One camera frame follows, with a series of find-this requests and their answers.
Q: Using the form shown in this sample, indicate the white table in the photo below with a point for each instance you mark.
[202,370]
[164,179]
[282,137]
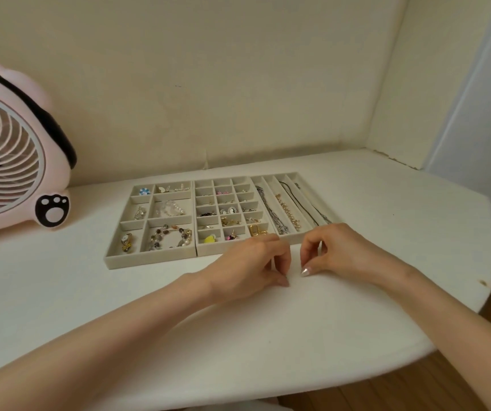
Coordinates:
[271,329]

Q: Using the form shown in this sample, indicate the person's right forearm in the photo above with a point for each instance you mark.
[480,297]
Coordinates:
[463,333]

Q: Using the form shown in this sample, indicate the grey bracelet tray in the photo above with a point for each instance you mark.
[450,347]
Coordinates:
[117,261]

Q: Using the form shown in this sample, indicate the pink black bow earring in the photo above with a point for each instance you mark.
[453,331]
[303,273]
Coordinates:
[230,236]

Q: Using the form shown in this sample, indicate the black bow earrings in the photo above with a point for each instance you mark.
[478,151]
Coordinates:
[206,214]

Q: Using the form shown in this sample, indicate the person's left hand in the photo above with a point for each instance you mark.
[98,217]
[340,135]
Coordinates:
[245,269]

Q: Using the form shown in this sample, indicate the white door panel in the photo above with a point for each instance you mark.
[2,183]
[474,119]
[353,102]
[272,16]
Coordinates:
[476,102]

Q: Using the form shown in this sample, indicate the gold oval hoop earring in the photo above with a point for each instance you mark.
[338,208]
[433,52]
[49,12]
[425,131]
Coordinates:
[257,230]

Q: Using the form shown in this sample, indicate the grey necklace tray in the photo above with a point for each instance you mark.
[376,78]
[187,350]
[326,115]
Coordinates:
[326,209]

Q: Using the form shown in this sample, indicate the grey earring grid tray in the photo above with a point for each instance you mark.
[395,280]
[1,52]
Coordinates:
[224,182]

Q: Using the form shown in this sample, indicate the rhinestone bow brooch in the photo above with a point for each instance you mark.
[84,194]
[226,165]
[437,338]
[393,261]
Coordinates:
[180,188]

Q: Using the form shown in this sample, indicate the white heart brooch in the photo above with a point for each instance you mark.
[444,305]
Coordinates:
[162,189]

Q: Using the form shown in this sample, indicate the person's right hand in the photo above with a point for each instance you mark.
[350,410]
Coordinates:
[348,252]

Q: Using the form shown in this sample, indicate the person's left forearm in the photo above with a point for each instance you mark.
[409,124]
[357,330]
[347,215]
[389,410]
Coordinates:
[78,351]

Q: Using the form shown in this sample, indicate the pink animal-shaped desk fan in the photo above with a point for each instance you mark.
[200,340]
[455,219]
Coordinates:
[10,166]

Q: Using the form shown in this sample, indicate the pink star earring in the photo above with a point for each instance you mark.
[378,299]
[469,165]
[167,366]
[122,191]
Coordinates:
[221,192]

